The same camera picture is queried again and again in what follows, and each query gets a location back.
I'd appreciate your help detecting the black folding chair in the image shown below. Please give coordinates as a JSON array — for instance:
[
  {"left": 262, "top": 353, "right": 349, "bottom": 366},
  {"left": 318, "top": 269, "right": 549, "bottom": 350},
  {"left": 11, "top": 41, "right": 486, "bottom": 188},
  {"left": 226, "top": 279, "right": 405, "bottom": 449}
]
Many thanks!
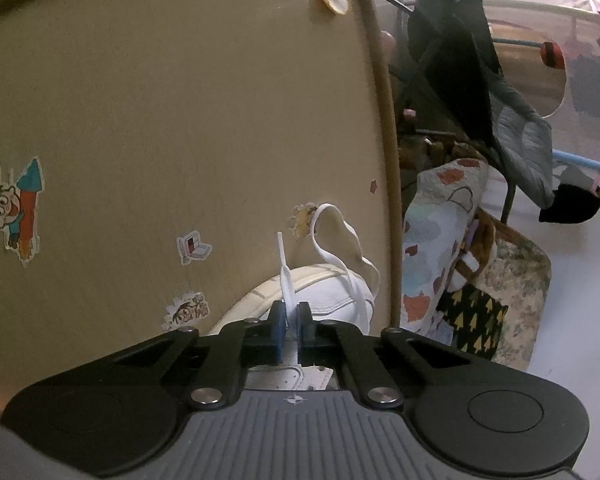
[{"left": 380, "top": 0, "right": 600, "bottom": 226}]

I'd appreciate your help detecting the white shoelace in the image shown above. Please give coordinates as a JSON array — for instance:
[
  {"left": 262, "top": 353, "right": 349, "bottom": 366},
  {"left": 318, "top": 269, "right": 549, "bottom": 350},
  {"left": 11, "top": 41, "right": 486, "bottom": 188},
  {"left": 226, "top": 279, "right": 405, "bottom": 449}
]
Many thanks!
[{"left": 275, "top": 202, "right": 381, "bottom": 341}]

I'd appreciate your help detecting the floral sofa cover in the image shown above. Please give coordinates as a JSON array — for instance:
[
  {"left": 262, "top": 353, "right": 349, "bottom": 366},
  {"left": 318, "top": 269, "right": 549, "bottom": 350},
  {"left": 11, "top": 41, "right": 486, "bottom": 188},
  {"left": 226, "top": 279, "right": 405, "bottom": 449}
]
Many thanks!
[{"left": 472, "top": 210, "right": 552, "bottom": 371}]

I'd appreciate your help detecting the white sneaker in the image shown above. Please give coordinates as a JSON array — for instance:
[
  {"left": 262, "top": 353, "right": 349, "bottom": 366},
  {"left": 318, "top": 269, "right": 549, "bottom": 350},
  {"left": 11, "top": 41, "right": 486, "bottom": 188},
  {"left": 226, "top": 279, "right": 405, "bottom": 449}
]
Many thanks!
[{"left": 200, "top": 262, "right": 381, "bottom": 391}]

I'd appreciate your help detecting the yellow cartoon sticker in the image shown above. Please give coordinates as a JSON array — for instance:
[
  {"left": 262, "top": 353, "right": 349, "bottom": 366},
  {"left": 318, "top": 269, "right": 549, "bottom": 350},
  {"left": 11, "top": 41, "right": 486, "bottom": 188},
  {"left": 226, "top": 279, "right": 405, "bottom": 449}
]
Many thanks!
[{"left": 287, "top": 202, "right": 321, "bottom": 238}]

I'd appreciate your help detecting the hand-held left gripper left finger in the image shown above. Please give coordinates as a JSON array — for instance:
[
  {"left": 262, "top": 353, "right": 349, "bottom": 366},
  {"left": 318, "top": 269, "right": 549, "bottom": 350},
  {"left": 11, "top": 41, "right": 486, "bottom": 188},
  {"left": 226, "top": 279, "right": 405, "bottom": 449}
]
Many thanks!
[{"left": 115, "top": 301, "right": 287, "bottom": 408}]

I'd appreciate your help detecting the rocket boy sticker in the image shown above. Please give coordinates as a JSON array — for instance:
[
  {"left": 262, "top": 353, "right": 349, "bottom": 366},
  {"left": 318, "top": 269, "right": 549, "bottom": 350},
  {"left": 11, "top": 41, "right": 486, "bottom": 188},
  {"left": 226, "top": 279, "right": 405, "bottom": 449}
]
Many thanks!
[{"left": 0, "top": 156, "right": 47, "bottom": 267}]

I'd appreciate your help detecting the black gold tree pillow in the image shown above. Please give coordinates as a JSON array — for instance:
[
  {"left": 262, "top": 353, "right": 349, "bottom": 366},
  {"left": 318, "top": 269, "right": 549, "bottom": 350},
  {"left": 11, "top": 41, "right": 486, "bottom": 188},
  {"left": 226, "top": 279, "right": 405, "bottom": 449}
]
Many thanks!
[{"left": 435, "top": 282, "right": 510, "bottom": 361}]

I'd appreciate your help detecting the pink play tent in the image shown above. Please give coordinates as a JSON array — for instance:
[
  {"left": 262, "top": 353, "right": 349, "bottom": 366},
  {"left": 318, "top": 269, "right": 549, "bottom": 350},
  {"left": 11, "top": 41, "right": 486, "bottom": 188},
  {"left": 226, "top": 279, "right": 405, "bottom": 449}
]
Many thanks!
[{"left": 472, "top": 0, "right": 600, "bottom": 196}]

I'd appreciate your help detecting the cartoon boy sticker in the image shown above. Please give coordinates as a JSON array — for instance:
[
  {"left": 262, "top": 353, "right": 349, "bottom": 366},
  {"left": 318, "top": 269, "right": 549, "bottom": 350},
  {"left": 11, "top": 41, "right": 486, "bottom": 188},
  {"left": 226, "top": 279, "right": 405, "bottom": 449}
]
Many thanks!
[{"left": 161, "top": 291, "right": 212, "bottom": 332}]

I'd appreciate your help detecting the patchwork quilt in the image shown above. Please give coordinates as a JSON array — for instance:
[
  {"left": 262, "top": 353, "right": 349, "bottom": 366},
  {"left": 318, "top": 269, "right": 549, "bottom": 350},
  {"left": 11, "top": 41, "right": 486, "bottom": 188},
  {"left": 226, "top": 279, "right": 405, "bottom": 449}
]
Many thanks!
[{"left": 401, "top": 157, "right": 491, "bottom": 333}]

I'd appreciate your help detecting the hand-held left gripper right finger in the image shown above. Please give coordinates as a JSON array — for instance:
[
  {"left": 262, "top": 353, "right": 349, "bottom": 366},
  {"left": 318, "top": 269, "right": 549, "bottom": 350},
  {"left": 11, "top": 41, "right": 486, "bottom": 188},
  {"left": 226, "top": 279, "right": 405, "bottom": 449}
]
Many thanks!
[{"left": 296, "top": 301, "right": 473, "bottom": 408}]

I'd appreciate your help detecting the blue pole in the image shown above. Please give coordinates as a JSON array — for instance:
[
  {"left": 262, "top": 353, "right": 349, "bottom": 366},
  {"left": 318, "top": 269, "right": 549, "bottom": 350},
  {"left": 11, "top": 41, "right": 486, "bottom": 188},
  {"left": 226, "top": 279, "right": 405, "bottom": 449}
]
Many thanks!
[{"left": 552, "top": 149, "right": 600, "bottom": 173}]

